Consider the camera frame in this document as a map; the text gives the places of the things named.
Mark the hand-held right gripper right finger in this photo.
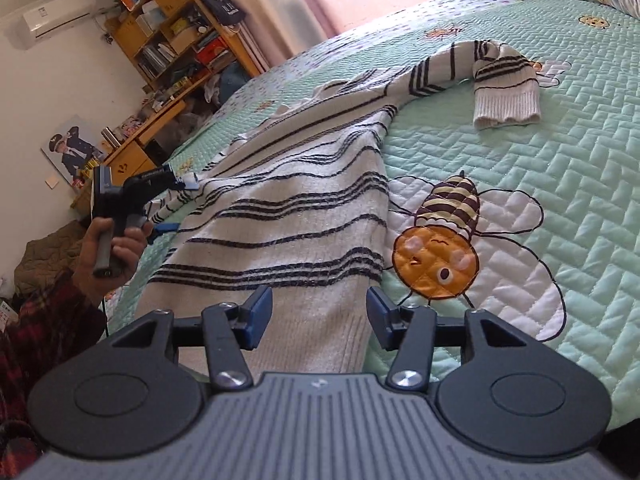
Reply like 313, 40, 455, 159
366, 286, 527, 391

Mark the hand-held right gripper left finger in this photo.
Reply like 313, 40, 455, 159
111, 285, 274, 391

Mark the striped white sweater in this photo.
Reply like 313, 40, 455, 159
132, 39, 543, 376

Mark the person's left forearm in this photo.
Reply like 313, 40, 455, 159
0, 265, 108, 441

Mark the person's left hand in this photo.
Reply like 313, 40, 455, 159
72, 217, 156, 306

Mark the wooden desk with drawers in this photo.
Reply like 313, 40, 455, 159
70, 67, 221, 216

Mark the brown jacket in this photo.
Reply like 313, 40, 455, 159
14, 220, 96, 291

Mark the blue bag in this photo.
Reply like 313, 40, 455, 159
217, 62, 251, 103

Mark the wooden bookshelf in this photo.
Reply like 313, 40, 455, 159
105, 0, 268, 93

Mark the navy tote bag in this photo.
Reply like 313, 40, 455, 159
197, 0, 247, 26

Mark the pink curtain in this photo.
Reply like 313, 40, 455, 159
197, 0, 341, 61

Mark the white air conditioner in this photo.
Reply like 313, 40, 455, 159
0, 0, 96, 51

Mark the green bee-print bedspread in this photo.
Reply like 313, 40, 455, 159
105, 0, 640, 431

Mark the wall poster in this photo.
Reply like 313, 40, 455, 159
41, 115, 108, 188

